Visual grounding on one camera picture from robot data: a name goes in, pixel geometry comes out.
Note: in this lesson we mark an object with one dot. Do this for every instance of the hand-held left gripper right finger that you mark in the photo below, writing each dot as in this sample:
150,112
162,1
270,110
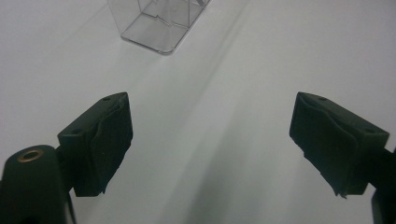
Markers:
330,143

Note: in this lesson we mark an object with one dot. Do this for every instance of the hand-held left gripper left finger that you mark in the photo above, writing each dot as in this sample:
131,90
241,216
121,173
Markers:
99,140

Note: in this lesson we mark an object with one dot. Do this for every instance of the clear plastic organizer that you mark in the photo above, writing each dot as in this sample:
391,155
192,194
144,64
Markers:
155,32

